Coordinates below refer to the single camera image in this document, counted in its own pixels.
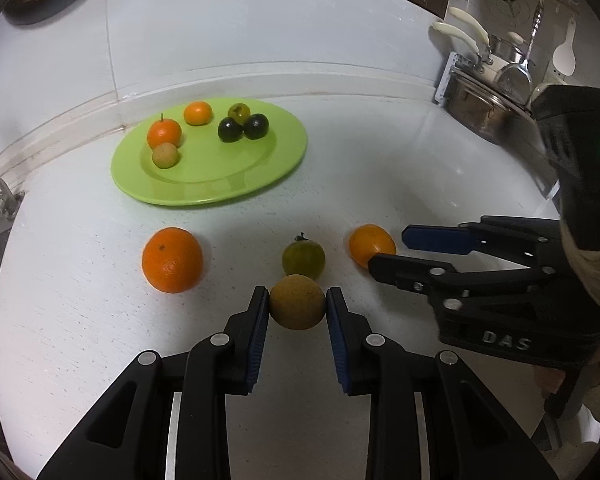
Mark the person's right hand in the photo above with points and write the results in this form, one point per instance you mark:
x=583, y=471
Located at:
x=547, y=380

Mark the tan longan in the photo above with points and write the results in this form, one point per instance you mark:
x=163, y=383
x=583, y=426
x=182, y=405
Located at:
x=297, y=308
x=165, y=155

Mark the green plate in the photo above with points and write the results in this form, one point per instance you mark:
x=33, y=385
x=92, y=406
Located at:
x=220, y=175

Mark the steel pot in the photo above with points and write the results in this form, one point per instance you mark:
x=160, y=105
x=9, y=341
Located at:
x=480, y=110

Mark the small orange kumquat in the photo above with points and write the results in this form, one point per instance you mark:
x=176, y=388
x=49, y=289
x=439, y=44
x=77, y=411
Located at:
x=367, y=242
x=198, y=113

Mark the person's right forearm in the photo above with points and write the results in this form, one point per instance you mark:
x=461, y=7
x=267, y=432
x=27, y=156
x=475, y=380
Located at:
x=592, y=275

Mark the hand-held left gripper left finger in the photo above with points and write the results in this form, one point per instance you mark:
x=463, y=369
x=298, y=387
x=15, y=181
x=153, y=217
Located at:
x=260, y=330

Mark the steel skimmer ladle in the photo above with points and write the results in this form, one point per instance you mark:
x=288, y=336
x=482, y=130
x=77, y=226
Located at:
x=515, y=72

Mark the large orange tangerine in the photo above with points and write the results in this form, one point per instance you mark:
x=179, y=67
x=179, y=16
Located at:
x=172, y=260

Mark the white rice paddle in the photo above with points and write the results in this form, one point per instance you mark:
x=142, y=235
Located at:
x=564, y=57

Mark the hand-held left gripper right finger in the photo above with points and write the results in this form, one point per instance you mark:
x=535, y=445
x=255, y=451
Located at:
x=336, y=330

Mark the slim gooseneck faucet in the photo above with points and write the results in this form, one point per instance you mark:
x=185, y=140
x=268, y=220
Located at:
x=0, y=195

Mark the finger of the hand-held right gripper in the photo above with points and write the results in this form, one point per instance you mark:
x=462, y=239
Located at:
x=435, y=238
x=405, y=271

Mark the green mandarin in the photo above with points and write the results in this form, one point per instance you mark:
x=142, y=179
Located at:
x=303, y=257
x=239, y=110

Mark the white dish rack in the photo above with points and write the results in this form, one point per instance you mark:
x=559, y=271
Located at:
x=442, y=80

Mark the dark plum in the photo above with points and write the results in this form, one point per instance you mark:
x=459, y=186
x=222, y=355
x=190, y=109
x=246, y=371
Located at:
x=257, y=126
x=229, y=130

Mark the orange tangerine with stem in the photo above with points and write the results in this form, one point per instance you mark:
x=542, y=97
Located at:
x=164, y=133

